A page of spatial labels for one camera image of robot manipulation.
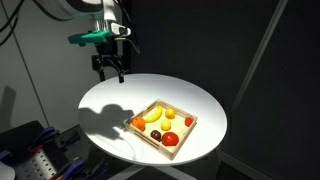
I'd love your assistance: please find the purple clamp with orange tip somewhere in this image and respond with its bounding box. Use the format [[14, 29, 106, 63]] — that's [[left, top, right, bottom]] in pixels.
[[28, 127, 59, 153]]

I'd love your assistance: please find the yellow banana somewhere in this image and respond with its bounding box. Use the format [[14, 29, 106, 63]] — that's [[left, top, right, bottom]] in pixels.
[[145, 106, 163, 123]]

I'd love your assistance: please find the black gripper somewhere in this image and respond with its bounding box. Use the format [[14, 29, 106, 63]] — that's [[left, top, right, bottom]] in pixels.
[[91, 41, 124, 83]]

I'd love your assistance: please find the yellow-orange round fruit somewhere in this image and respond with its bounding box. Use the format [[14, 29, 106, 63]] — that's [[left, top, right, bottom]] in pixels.
[[165, 108, 175, 119]]

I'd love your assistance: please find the red apple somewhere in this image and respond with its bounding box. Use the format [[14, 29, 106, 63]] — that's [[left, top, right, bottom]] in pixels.
[[162, 132, 179, 146]]

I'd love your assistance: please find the dark purple plum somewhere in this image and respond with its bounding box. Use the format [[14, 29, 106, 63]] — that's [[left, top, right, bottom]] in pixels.
[[150, 130, 162, 141]]

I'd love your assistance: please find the purple clamp lower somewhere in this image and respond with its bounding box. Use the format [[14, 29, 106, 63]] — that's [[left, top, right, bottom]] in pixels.
[[48, 159, 84, 180]]

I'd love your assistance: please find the orange fruit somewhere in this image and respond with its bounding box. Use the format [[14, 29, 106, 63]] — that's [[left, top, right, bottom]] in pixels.
[[131, 117, 145, 130]]

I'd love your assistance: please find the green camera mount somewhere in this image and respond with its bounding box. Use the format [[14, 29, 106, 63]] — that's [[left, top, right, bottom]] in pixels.
[[68, 30, 109, 45]]

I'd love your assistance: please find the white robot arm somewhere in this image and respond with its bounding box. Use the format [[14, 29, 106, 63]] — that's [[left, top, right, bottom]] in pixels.
[[68, 0, 131, 83]]

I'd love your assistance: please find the yellow lemon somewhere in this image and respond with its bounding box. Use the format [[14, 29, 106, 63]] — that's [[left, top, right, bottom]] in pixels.
[[161, 120, 171, 131]]

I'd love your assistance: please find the wooden tray box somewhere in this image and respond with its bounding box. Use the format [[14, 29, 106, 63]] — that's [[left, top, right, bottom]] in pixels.
[[124, 100, 197, 160]]

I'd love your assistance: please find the round white table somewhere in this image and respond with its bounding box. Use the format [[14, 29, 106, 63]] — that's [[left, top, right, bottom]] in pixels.
[[78, 74, 227, 166]]

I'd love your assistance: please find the perforated metal plate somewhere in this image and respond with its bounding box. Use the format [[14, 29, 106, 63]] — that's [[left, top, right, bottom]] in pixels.
[[13, 150, 57, 180]]

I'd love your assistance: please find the small red strawberry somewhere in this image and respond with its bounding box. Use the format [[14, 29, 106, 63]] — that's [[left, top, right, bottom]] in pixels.
[[184, 117, 193, 127]]

